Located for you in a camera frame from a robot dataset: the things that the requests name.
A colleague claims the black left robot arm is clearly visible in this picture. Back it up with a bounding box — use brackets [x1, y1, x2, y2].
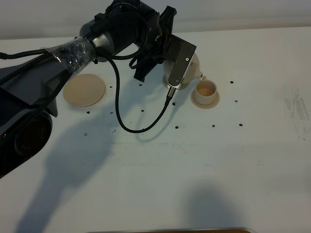
[0, 0, 196, 176]

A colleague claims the beige saucer far left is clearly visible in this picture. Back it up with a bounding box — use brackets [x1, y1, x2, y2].
[163, 75, 170, 89]

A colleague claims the beige saucer near right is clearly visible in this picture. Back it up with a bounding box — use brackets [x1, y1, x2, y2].
[191, 90, 220, 109]

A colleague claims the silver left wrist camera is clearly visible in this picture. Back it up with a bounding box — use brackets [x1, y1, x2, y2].
[167, 37, 196, 89]

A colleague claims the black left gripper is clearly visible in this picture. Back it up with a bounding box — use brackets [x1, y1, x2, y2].
[133, 6, 197, 82]

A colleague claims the beige teapot saucer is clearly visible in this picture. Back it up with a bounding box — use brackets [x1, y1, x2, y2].
[63, 74, 106, 107]

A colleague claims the beige ceramic teapot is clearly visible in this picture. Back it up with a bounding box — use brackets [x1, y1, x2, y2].
[163, 53, 203, 90]

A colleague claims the beige teacup near right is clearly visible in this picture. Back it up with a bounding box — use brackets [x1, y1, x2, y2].
[194, 80, 217, 105]

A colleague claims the black left camera cable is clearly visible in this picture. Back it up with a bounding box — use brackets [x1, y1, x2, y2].
[0, 14, 177, 133]

